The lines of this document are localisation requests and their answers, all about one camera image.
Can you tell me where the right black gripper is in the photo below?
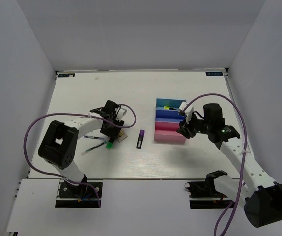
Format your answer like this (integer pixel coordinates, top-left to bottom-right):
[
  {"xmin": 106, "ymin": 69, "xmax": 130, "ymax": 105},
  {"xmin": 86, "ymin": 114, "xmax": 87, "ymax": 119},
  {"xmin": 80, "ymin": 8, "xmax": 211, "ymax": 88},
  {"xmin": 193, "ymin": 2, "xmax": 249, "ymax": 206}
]
[{"xmin": 176, "ymin": 112, "xmax": 211, "ymax": 139}]

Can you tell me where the white eraser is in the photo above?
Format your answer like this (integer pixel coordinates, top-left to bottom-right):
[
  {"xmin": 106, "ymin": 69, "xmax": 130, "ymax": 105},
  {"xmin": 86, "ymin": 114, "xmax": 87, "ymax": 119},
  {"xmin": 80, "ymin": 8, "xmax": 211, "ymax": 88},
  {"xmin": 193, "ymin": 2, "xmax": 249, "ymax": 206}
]
[{"xmin": 117, "ymin": 134, "xmax": 128, "ymax": 143}]

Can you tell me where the green pen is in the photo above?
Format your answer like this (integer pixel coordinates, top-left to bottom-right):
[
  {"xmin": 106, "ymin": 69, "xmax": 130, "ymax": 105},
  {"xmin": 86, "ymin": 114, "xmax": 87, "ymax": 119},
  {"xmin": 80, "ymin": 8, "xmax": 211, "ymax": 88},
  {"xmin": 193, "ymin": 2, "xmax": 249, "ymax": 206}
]
[{"xmin": 81, "ymin": 141, "xmax": 107, "ymax": 156}]

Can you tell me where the yellow highlighter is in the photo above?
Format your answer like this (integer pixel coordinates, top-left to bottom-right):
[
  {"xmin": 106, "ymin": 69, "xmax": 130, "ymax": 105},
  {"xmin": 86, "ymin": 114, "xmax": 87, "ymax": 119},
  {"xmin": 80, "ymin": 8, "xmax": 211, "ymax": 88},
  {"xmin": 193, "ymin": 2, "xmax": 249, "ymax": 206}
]
[{"xmin": 163, "ymin": 106, "xmax": 178, "ymax": 110}]

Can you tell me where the purple highlighter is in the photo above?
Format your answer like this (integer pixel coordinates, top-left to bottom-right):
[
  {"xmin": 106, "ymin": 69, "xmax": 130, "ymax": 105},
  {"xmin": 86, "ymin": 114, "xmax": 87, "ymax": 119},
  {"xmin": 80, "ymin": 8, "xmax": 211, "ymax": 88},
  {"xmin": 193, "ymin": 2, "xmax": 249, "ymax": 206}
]
[{"xmin": 136, "ymin": 129, "xmax": 145, "ymax": 149}]

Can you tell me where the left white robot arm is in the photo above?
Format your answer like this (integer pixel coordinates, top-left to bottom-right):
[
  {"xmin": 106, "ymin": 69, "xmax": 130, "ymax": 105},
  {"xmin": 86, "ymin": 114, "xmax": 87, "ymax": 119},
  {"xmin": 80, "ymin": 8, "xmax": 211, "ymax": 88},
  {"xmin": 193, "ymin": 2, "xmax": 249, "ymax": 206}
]
[{"xmin": 38, "ymin": 100, "xmax": 127, "ymax": 196}]

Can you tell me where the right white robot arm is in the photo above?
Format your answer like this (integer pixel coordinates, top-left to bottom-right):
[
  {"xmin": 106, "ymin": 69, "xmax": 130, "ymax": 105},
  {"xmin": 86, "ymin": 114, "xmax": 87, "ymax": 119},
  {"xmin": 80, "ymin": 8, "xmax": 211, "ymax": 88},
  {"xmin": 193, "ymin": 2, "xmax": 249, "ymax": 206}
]
[{"xmin": 177, "ymin": 102, "xmax": 282, "ymax": 228}]

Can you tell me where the pink container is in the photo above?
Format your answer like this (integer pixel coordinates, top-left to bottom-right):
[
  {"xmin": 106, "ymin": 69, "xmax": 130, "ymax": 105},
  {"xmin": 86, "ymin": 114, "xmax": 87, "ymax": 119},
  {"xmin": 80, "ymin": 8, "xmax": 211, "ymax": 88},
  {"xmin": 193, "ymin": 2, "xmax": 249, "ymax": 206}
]
[{"xmin": 154, "ymin": 121, "xmax": 186, "ymax": 143}]

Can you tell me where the dark blue container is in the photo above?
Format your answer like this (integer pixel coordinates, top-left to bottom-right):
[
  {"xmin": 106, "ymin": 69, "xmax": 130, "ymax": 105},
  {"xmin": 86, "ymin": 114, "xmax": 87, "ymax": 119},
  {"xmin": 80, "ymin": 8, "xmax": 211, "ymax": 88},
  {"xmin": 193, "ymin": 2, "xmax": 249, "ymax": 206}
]
[{"xmin": 155, "ymin": 109, "xmax": 184, "ymax": 122}]

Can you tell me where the left corner label sticker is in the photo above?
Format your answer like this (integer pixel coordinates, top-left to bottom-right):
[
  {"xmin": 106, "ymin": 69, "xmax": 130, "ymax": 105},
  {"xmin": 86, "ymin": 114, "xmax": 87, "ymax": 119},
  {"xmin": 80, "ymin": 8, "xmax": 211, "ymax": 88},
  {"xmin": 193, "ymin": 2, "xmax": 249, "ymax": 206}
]
[{"xmin": 58, "ymin": 73, "xmax": 75, "ymax": 78}]

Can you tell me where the corner label sticker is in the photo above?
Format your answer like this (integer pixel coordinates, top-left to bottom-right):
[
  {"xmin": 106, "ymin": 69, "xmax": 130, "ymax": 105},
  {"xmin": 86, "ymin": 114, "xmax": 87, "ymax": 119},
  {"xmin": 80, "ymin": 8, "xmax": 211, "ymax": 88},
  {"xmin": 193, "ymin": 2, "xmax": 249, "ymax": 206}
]
[
  {"xmin": 58, "ymin": 73, "xmax": 75, "ymax": 78},
  {"xmin": 205, "ymin": 71, "xmax": 223, "ymax": 76}
]

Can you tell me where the right corner label sticker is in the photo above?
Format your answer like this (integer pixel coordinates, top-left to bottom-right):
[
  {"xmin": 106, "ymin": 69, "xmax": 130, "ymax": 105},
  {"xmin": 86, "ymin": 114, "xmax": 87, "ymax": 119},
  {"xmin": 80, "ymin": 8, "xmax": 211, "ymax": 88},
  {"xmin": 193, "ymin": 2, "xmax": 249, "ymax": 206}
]
[{"xmin": 205, "ymin": 71, "xmax": 223, "ymax": 76}]

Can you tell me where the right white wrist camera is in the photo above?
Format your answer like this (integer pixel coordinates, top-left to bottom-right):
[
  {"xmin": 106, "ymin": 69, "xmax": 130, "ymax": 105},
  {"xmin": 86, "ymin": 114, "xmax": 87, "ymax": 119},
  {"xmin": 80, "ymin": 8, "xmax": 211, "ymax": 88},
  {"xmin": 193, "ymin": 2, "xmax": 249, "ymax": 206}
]
[{"xmin": 178, "ymin": 101, "xmax": 194, "ymax": 123}]

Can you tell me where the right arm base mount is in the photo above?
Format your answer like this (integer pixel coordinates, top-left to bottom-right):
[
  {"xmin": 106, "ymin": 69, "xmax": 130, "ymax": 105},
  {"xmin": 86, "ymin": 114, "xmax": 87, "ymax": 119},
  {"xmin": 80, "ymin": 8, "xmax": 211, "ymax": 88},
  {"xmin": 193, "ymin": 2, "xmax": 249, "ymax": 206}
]
[{"xmin": 184, "ymin": 181, "xmax": 231, "ymax": 209}]

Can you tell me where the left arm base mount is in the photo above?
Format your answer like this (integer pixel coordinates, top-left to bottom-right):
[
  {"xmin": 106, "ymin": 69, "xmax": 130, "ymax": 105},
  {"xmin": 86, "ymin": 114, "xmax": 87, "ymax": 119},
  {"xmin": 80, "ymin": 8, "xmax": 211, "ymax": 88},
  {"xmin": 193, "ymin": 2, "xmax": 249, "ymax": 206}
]
[{"xmin": 55, "ymin": 181, "xmax": 99, "ymax": 209}]

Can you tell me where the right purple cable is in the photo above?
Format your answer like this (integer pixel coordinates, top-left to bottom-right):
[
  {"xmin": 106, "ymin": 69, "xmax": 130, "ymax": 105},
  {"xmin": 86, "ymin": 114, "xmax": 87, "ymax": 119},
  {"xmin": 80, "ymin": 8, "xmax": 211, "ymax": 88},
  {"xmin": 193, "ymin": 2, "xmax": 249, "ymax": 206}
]
[{"xmin": 182, "ymin": 93, "xmax": 248, "ymax": 236}]

